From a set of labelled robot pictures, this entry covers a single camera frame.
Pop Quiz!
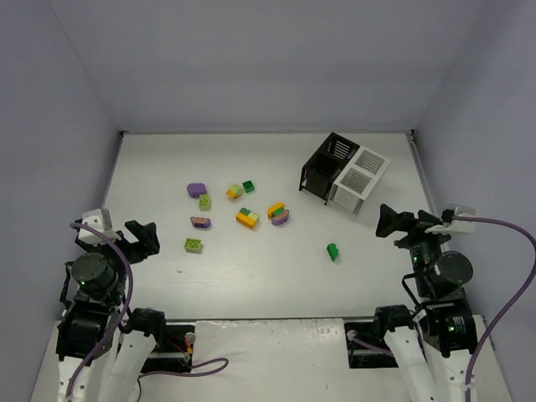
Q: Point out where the lime green lego brick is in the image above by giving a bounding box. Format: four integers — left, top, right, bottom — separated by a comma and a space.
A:
198, 194, 211, 211
183, 238, 203, 254

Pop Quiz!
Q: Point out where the purple crown lego brick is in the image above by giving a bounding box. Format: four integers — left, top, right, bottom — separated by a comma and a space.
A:
190, 216, 212, 229

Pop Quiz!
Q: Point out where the dark green lego piece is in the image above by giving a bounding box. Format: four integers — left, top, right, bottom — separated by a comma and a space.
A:
327, 243, 339, 262

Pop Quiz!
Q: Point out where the purple rounded lego brick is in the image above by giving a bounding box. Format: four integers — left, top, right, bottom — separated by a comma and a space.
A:
187, 183, 207, 198

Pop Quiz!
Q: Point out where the lime and orange lego stack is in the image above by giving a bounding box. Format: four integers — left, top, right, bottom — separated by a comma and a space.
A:
226, 183, 244, 200

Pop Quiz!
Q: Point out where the orange green lime lego stack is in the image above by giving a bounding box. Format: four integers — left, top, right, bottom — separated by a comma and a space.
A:
235, 208, 260, 229

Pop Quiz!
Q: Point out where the dark green square lego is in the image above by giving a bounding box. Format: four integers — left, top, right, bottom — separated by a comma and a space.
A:
242, 180, 255, 193

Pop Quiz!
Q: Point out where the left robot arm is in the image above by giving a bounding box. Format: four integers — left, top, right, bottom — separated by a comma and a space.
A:
55, 217, 167, 401

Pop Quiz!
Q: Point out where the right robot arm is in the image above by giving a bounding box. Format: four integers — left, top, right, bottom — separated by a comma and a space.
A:
374, 204, 478, 401

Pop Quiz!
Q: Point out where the white slotted container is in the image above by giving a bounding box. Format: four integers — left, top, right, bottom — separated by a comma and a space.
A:
327, 147, 390, 216

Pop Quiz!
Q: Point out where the black slotted container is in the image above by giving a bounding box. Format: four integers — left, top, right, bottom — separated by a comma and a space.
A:
299, 132, 360, 204

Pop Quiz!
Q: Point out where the yellow green purple lego stack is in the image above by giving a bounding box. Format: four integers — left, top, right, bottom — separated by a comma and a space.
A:
267, 203, 290, 226

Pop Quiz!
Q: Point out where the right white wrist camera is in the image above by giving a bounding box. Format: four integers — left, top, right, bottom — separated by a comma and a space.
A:
425, 204, 476, 235

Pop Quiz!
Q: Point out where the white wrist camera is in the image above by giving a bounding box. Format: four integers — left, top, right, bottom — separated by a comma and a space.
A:
425, 204, 476, 235
78, 209, 118, 245

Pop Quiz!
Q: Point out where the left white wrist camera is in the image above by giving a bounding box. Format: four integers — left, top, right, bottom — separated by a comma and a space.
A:
78, 209, 118, 245

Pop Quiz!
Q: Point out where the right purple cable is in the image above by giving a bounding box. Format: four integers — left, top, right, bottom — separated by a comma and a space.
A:
353, 215, 536, 402

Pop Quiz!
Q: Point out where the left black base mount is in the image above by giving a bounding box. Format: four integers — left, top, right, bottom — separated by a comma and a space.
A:
142, 322, 195, 374

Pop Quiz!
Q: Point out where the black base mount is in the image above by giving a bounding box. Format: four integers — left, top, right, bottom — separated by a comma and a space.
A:
142, 322, 195, 374
343, 318, 398, 369

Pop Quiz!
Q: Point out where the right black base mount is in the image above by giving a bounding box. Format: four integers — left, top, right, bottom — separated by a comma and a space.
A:
343, 318, 398, 369

